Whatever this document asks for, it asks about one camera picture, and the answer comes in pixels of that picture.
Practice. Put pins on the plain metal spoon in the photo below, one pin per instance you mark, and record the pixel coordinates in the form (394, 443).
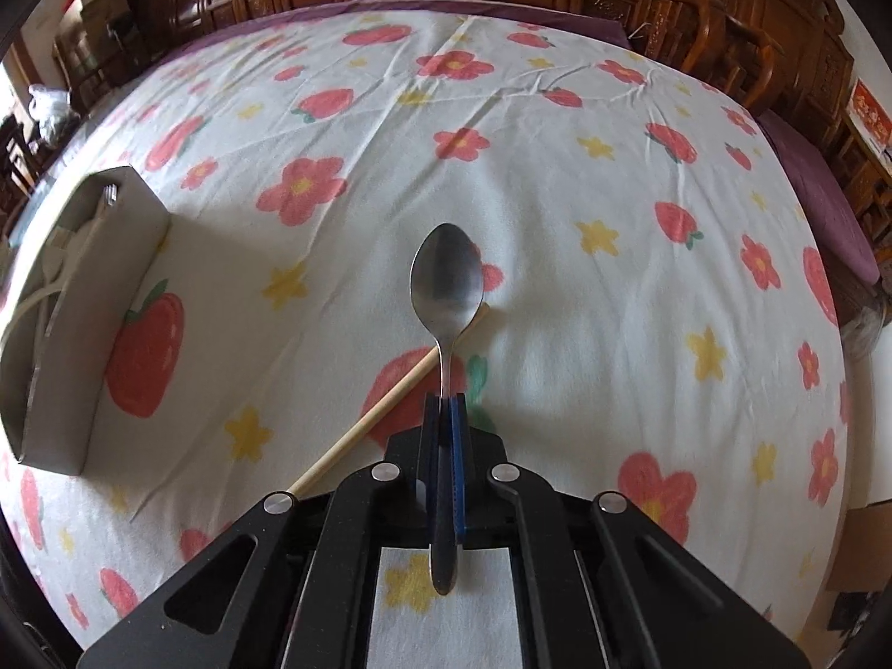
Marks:
(446, 279)

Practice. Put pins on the grey utensil box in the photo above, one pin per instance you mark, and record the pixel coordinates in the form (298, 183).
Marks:
(104, 293)

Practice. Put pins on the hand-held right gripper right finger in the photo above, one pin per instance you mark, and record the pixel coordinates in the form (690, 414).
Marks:
(458, 474)

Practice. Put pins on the white plastic spoon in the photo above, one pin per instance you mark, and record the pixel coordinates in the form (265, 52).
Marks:
(66, 237)

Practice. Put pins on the white plastic bag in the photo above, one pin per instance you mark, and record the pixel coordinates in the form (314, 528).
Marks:
(49, 108)

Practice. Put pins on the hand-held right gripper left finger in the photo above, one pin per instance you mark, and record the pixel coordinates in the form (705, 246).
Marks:
(428, 460)

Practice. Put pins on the wooden chair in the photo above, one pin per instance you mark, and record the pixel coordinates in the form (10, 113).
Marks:
(752, 49)
(690, 21)

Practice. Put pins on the large metal fork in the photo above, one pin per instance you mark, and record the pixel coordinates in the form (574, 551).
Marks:
(109, 196)

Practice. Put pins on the light wooden chopstick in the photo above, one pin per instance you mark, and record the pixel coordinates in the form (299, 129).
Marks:
(362, 425)

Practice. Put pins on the floral printed tablecloth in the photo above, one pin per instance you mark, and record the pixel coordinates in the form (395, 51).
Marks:
(592, 362)

